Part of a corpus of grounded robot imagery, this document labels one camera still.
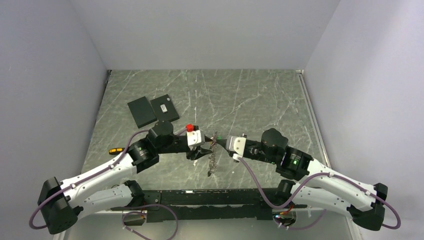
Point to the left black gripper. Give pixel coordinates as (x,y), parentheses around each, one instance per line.
(197,153)

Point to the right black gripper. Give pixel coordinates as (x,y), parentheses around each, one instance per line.
(222,142)

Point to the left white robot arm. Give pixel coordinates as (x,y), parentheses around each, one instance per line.
(61,203)

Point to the black box with label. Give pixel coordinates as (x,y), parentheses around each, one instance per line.
(164,109)

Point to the black box lid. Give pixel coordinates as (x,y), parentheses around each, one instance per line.
(142,112)

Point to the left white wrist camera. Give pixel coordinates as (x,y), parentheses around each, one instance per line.
(195,138)

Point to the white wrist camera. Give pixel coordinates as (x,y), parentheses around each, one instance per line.
(195,138)
(235,146)

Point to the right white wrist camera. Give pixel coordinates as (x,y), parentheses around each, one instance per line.
(235,146)

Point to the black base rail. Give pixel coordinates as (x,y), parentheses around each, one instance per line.
(203,204)

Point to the yellow handled screwdriver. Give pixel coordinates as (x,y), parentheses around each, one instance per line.
(115,151)

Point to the aluminium frame rail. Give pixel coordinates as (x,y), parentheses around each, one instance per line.
(312,116)

